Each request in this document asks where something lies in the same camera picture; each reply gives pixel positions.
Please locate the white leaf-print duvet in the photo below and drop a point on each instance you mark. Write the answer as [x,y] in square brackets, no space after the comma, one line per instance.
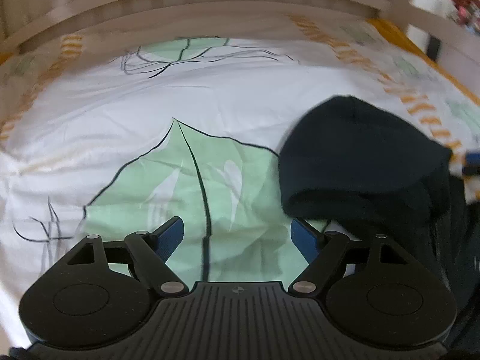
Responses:
[112,133]

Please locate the colourful clutter on shelf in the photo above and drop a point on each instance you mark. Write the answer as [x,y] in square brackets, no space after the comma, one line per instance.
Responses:
[466,14]

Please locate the dark navy zip hoodie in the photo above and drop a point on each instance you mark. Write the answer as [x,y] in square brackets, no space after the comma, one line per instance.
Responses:
[372,172]

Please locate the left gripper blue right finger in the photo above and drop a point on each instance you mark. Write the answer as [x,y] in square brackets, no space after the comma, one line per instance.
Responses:
[325,255]

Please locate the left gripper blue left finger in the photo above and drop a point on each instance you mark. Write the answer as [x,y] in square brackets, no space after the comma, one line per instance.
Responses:
[149,253]

